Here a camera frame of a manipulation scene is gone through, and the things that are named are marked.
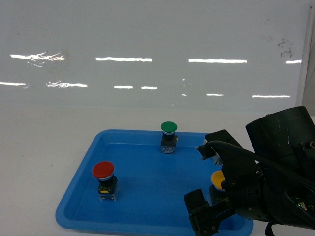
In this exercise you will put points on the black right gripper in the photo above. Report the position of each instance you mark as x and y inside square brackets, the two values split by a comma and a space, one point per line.
[244, 185]

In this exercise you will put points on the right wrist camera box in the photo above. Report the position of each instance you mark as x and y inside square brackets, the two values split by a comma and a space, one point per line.
[213, 145]

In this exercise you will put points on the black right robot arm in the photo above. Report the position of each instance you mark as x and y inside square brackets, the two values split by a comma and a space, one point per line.
[274, 183]

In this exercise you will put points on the yellow mushroom push button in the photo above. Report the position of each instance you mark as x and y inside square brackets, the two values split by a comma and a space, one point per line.
[216, 191]

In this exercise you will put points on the green mushroom push button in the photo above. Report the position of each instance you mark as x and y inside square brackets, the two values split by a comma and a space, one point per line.
[169, 137]

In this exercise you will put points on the white glossy backboard panel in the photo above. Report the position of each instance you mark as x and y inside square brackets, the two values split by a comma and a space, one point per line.
[204, 55]

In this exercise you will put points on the blue plastic tray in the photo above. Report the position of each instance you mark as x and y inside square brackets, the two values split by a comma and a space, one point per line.
[152, 185]

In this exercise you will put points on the red mushroom push button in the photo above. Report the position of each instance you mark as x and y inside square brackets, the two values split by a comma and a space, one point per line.
[108, 183]

